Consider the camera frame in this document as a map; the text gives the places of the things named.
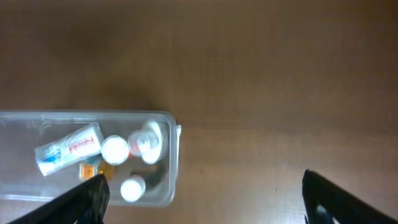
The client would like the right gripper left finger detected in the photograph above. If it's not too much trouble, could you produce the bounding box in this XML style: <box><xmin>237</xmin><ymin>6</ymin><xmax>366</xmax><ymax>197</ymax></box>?
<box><xmin>11</xmin><ymin>174</ymin><xmax>110</xmax><ymax>224</ymax></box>

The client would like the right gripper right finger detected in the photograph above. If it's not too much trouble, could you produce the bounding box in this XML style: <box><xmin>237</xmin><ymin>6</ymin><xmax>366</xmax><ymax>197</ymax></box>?
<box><xmin>302</xmin><ymin>169</ymin><xmax>397</xmax><ymax>224</ymax></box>

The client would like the small jar gold lid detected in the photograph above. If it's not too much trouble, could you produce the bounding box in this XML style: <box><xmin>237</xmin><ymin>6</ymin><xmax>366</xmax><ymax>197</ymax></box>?
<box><xmin>79</xmin><ymin>156</ymin><xmax>116</xmax><ymax>181</ymax></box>

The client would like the dark bottle white cap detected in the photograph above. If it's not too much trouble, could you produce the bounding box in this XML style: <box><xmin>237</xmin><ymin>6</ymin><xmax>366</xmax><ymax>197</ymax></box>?
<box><xmin>120</xmin><ymin>161</ymin><xmax>167</xmax><ymax>203</ymax></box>

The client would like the orange tube white cap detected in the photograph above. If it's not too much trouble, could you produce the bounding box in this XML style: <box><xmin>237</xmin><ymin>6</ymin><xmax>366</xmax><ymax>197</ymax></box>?
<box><xmin>101</xmin><ymin>135</ymin><xmax>132</xmax><ymax>166</ymax></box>

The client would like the white Panadol box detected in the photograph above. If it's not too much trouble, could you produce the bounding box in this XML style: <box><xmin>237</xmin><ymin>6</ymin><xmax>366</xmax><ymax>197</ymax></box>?
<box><xmin>35</xmin><ymin>123</ymin><xmax>104</xmax><ymax>176</ymax></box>

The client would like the white spray bottle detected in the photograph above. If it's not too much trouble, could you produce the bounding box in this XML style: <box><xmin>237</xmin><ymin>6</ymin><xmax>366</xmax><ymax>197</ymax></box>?
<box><xmin>127</xmin><ymin>120</ymin><xmax>168</xmax><ymax>165</ymax></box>

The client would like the clear plastic container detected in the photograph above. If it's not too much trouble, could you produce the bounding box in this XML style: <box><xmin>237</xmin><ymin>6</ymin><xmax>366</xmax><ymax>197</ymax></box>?
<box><xmin>1</xmin><ymin>111</ymin><xmax>181</xmax><ymax>207</ymax></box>

